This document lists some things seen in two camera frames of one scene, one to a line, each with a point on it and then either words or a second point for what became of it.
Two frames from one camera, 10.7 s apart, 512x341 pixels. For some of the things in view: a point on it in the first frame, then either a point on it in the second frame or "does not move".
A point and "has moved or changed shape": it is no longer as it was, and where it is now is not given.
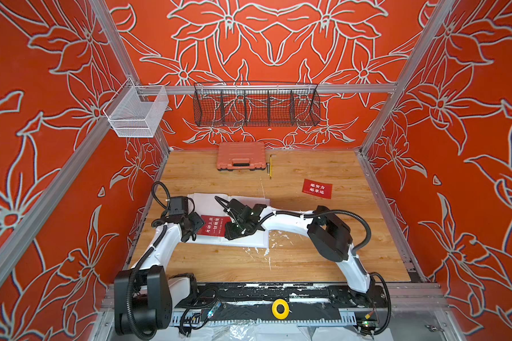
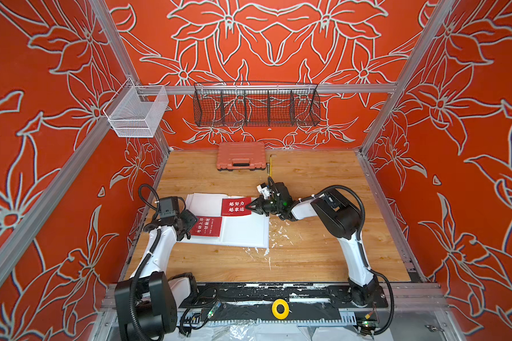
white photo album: x=205 y=204 does not move
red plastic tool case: x=241 y=155 does not move
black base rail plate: x=294 y=303 does not move
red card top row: x=318 y=188 has moved or changed shape
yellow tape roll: x=280 y=309 does not move
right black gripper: x=231 y=229 to x=259 y=207
